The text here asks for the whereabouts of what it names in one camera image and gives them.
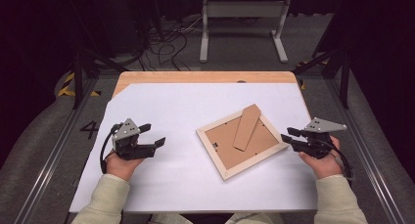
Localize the tangle of black floor cables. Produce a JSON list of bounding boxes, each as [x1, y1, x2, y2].
[[136, 15, 209, 71]]

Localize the person's left hand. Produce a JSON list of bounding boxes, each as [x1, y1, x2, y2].
[[105, 150, 146, 183]]

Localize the person's right hand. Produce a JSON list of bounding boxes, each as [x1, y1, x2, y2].
[[298, 135, 344, 180]]

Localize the aluminium rail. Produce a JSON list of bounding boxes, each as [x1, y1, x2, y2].
[[326, 76, 407, 224], [13, 76, 99, 224]]

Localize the wooden picture frame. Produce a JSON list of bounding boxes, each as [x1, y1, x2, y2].
[[195, 103, 290, 182]]

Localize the left hand-held gripper black cable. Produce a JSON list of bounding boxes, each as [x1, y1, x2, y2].
[[99, 122, 121, 174]]

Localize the white paper sheet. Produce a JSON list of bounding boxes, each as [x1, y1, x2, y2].
[[69, 82, 319, 214]]

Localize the black metal stand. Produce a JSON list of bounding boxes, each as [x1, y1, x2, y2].
[[69, 47, 128, 110], [292, 47, 351, 110]]

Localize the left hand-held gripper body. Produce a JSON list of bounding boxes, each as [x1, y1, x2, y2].
[[112, 117, 158, 161]]

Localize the hand-held gripper black cable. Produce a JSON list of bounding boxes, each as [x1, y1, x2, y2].
[[321, 139, 355, 183], [99, 122, 121, 174]]

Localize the right hand-held gripper black cable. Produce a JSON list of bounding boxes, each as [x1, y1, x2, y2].
[[321, 139, 355, 183]]

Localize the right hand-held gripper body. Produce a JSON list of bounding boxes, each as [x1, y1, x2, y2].
[[291, 116, 348, 160]]

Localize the white metal stand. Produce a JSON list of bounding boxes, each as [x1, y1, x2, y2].
[[199, 0, 293, 64]]

